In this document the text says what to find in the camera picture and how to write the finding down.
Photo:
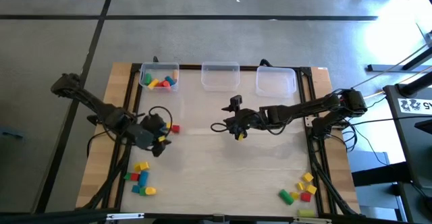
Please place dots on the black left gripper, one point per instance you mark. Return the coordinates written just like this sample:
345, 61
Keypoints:
141, 137

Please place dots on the white printed label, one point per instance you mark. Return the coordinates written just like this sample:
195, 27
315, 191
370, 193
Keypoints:
411, 105

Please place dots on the small blue wooden cube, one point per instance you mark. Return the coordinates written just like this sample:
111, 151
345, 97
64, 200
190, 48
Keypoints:
135, 189

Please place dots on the black floor stand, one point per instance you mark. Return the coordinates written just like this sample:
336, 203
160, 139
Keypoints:
388, 68

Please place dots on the blue wooden cylinder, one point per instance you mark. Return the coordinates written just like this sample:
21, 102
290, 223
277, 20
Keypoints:
170, 80
143, 178

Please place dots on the black equipment cart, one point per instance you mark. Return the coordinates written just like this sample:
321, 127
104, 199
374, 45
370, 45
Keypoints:
418, 143

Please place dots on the small yellow wooden cube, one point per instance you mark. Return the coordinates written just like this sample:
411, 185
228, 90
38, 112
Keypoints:
168, 125
294, 195
300, 186

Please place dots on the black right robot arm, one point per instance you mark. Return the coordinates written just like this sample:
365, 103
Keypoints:
297, 111

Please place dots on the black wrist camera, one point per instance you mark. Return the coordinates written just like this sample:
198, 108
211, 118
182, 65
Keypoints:
152, 122
236, 102

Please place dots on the small green wooden cube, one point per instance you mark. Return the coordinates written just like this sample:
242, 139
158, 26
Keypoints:
127, 176

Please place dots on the yellow wooden block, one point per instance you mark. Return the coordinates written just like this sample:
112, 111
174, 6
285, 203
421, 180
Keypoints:
161, 138

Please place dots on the orange wooden cylinder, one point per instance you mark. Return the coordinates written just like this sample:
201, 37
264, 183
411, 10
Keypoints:
175, 74

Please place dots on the yellow wooden cylinder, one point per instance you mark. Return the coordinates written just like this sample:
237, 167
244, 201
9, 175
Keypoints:
150, 191
153, 84

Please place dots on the red wooden cylinder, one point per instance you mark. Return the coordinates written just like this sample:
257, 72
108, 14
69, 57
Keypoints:
161, 83

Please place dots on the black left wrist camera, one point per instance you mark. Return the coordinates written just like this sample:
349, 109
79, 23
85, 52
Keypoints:
152, 122

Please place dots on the green wooden cylinder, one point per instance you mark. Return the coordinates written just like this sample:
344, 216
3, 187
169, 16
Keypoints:
148, 79
286, 197

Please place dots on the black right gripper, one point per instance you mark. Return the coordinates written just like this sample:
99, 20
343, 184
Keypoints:
244, 119

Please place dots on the pale green wooden block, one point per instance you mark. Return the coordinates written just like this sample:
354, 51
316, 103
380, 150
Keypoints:
306, 213

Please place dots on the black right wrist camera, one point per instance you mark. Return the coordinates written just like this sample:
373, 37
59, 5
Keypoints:
236, 102

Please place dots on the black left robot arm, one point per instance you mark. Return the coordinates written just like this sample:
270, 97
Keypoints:
101, 109

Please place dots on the silver aluminium bracket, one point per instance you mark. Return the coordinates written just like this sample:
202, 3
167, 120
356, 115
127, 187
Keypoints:
125, 216
312, 220

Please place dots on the clear plastic bin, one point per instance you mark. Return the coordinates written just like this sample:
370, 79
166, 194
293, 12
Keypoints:
275, 82
158, 65
219, 79

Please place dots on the black table frame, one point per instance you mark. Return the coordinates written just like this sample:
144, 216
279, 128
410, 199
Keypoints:
190, 67

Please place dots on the red wooden cube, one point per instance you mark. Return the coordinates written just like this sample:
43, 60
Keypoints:
175, 129
305, 197
135, 177

